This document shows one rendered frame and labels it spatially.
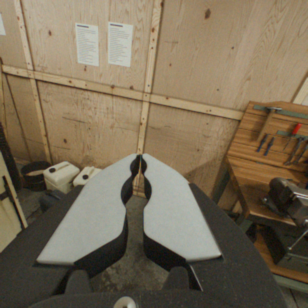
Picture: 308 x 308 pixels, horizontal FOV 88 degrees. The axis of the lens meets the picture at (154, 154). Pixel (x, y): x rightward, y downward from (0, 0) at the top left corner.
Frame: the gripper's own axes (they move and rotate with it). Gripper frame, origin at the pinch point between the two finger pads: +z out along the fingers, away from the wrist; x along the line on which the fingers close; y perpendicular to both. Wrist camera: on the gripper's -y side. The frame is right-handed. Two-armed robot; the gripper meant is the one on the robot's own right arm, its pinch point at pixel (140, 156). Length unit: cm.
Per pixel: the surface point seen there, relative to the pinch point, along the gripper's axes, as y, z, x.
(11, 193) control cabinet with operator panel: 51, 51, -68
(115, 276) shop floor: 143, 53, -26
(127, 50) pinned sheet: -16, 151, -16
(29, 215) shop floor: 130, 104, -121
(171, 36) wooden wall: -26, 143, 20
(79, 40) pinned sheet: -23, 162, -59
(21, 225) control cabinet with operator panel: 76, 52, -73
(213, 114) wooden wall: 32, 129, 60
